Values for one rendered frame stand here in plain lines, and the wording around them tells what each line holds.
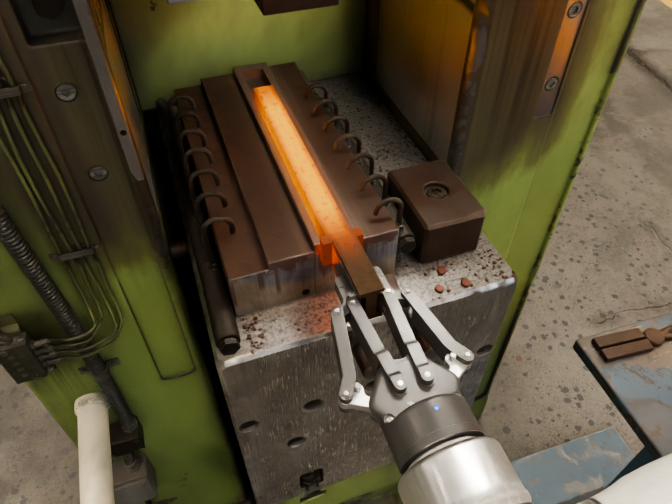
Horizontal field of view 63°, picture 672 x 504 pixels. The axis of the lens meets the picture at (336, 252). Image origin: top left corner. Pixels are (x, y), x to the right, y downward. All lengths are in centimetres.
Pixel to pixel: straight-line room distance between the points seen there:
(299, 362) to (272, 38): 57
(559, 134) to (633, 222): 148
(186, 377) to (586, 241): 162
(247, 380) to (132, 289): 24
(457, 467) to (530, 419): 126
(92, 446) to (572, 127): 86
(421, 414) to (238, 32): 71
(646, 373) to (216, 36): 87
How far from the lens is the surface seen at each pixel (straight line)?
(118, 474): 116
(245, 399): 68
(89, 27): 58
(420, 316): 53
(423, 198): 69
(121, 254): 75
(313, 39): 102
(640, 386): 98
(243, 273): 60
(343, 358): 50
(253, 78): 92
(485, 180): 87
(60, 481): 168
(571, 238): 220
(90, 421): 95
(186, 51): 97
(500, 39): 74
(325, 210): 62
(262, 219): 64
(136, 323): 85
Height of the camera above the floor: 143
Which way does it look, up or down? 46 degrees down
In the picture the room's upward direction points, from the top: straight up
